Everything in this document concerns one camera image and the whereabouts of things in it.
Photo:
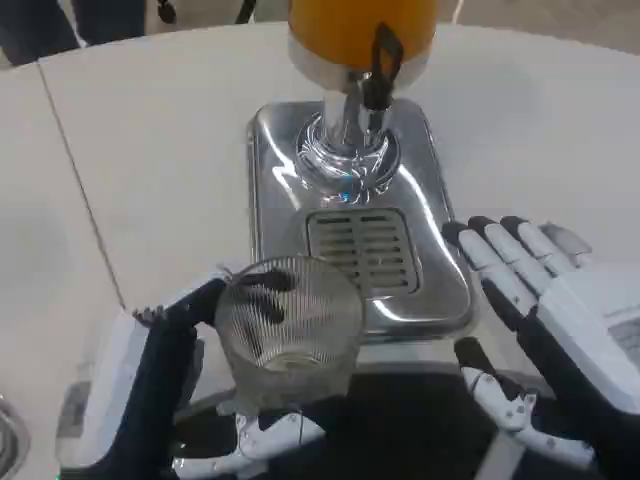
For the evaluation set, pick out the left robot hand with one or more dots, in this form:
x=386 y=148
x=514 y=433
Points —
x=145 y=380

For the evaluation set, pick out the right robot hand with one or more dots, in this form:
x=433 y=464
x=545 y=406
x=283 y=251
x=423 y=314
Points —
x=575 y=310

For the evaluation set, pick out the clear ribbed glass cup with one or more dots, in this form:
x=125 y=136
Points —
x=300 y=320

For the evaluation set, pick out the steel drip tray base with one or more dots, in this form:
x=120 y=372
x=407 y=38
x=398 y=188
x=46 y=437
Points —
x=430 y=165

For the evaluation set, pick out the slotted drip tray grid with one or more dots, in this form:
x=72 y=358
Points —
x=365 y=250

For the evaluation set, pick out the orange juice drink dispenser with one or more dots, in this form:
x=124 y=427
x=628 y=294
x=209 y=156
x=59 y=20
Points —
x=340 y=35

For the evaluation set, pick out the dark background object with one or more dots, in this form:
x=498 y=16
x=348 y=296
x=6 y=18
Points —
x=35 y=25

